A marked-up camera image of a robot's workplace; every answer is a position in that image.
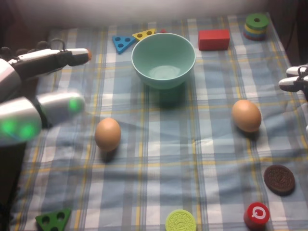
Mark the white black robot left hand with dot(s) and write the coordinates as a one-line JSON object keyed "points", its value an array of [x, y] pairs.
{"points": [[48, 57]]}

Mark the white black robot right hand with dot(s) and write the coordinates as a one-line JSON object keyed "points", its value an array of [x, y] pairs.
{"points": [[288, 83]]}

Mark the brown egg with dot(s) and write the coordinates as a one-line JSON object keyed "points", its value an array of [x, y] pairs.
{"points": [[246, 116], [107, 134]]}

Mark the teal bowl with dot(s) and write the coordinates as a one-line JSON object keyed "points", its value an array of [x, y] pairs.
{"points": [[156, 83]]}

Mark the blue triangle block with holes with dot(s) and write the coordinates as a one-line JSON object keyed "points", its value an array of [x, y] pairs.
{"points": [[121, 43]]}

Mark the red rectangular block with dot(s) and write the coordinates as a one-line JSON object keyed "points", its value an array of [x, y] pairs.
{"points": [[213, 39]]}

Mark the brown sandwich cookie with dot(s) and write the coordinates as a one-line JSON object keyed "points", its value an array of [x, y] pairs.
{"points": [[279, 180]]}

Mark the yellow triangle block with holes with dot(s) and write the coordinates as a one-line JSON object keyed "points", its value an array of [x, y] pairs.
{"points": [[143, 34]]}

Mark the red cylinder with white logo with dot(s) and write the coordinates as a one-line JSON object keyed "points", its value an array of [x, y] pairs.
{"points": [[256, 215]]}

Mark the blue plaid cloth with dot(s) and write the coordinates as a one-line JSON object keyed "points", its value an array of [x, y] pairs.
{"points": [[154, 156]]}

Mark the green triangle block with holes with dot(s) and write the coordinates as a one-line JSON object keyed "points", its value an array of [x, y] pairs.
{"points": [[54, 220]]}

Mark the green sandwich cookie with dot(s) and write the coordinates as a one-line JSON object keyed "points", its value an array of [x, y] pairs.
{"points": [[180, 221]]}

